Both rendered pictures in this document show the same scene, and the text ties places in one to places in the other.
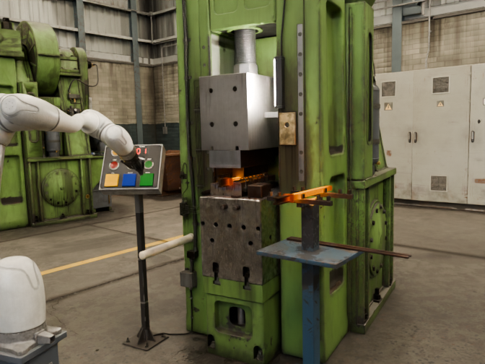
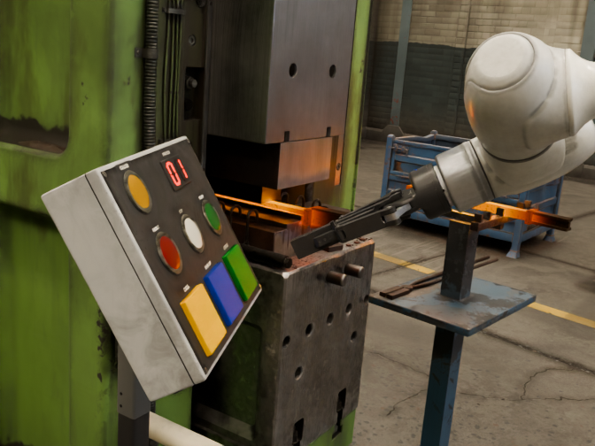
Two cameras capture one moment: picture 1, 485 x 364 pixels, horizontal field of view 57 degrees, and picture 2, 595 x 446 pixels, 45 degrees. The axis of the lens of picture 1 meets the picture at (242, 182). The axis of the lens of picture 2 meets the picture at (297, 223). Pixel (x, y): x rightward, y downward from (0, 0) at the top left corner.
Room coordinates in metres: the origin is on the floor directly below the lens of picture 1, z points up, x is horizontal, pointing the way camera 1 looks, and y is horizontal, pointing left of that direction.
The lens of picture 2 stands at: (2.36, 1.57, 1.36)
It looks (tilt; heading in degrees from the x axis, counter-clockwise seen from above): 14 degrees down; 273
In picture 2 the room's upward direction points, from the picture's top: 4 degrees clockwise
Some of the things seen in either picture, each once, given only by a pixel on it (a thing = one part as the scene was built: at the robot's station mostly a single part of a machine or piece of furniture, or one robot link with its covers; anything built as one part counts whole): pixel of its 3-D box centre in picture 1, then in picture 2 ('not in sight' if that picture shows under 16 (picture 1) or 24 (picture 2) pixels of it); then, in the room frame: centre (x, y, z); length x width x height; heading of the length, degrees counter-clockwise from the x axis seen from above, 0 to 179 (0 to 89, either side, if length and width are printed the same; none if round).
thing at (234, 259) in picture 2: (146, 180); (237, 272); (2.50, 0.53, 1.01); 0.07 x 0.05 x 0.07; 85
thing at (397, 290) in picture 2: (343, 246); (444, 274); (2.02, -0.46, 0.73); 0.60 x 0.04 x 0.01; 52
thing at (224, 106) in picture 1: (249, 113); (246, 34); (2.59, -0.05, 1.36); 0.42 x 0.39 x 0.40; 150
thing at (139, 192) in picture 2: not in sight; (137, 191); (2.61, 0.72, 1.16); 0.05 x 0.03 x 0.04; 60
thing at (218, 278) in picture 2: (129, 180); (221, 294); (2.51, 0.63, 1.01); 0.07 x 0.05 x 0.07; 85
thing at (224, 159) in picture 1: (243, 156); (227, 148); (2.61, -0.01, 1.12); 0.42 x 0.20 x 0.10; 150
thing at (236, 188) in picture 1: (244, 183); (224, 216); (2.61, -0.01, 0.96); 0.42 x 0.20 x 0.09; 150
